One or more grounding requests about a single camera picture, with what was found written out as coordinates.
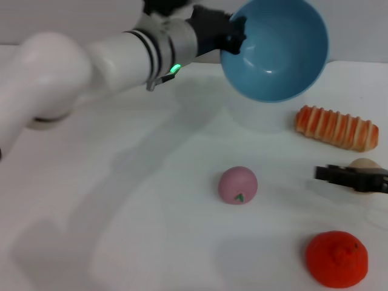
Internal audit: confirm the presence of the orange toy tangerine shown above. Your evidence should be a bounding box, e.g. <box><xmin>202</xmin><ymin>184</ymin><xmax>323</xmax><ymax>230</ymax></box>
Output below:
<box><xmin>305</xmin><ymin>230</ymin><xmax>369</xmax><ymax>289</ymax></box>

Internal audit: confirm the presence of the pink toy peach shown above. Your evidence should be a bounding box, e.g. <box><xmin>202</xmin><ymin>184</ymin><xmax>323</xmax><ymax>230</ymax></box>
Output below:
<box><xmin>218</xmin><ymin>166</ymin><xmax>258</xmax><ymax>206</ymax></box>

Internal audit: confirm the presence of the orange striped toy bread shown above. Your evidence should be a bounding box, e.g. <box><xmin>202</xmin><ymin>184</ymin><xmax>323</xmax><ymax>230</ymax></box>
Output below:
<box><xmin>293</xmin><ymin>104</ymin><xmax>380</xmax><ymax>152</ymax></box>

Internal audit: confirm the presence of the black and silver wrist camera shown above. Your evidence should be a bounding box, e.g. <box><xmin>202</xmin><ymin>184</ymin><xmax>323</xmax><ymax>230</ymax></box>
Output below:
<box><xmin>142</xmin><ymin>0</ymin><xmax>198</xmax><ymax>19</ymax></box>

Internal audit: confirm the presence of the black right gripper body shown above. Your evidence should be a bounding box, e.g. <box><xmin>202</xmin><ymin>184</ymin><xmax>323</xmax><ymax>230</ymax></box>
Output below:
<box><xmin>339</xmin><ymin>166</ymin><xmax>388</xmax><ymax>195</ymax></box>

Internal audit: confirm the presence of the blue bowl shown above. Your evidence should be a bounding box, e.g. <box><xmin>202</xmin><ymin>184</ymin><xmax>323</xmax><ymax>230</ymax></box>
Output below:
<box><xmin>219</xmin><ymin>0</ymin><xmax>330</xmax><ymax>103</ymax></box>

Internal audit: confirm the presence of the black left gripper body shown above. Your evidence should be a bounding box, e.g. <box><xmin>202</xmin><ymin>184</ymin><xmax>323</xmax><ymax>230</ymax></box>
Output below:
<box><xmin>185</xmin><ymin>5</ymin><xmax>234</xmax><ymax>58</ymax></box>

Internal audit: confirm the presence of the beige round toy bun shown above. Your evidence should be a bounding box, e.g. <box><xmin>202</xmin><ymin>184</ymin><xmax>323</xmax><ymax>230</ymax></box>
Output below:
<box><xmin>347</xmin><ymin>158</ymin><xmax>384</xmax><ymax>195</ymax></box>

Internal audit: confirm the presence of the silver wrist connector with cable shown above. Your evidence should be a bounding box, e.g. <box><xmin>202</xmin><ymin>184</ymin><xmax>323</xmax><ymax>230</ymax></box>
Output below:
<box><xmin>146</xmin><ymin>72</ymin><xmax>176</xmax><ymax>92</ymax></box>

